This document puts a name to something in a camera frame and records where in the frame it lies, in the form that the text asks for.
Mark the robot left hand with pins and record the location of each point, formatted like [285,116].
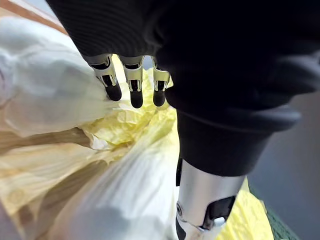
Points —
[200,62]

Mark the dark green textured mat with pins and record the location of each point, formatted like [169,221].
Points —
[277,222]

